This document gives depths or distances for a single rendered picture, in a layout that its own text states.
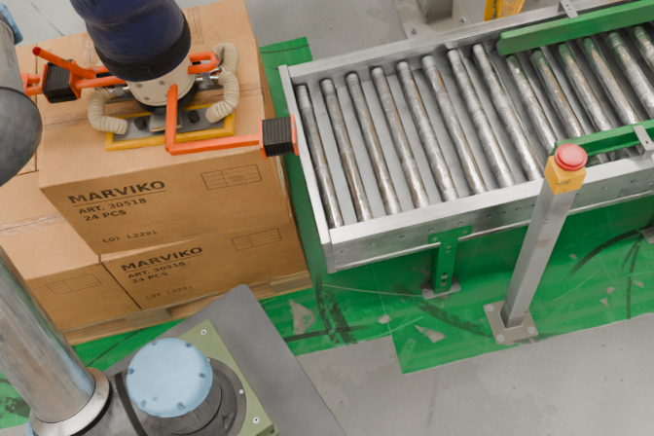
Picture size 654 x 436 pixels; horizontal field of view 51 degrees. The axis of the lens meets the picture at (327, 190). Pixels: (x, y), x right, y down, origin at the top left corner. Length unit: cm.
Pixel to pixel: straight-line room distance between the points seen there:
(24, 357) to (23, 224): 118
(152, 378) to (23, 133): 53
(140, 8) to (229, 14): 115
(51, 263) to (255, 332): 78
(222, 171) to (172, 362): 64
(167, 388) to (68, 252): 100
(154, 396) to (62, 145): 84
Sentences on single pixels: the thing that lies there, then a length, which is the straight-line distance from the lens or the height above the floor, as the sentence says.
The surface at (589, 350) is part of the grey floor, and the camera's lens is 258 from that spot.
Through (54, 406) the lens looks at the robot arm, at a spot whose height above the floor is 121.
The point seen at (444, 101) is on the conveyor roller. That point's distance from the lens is 233.
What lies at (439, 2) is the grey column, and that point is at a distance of 324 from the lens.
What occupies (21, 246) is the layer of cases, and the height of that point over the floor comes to 54.
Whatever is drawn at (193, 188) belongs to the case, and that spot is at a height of 82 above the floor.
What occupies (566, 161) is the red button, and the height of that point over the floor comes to 104.
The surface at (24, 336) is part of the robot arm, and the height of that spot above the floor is 136.
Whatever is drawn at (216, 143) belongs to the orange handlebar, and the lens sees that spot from 163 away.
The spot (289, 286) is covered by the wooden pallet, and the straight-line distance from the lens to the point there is 255.
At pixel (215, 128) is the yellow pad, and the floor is 97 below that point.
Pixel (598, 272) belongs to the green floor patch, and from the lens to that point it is 270.
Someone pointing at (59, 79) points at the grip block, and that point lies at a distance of 190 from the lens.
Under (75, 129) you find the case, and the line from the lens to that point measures 197.
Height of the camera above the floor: 237
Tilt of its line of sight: 58 degrees down
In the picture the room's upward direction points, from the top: 10 degrees counter-clockwise
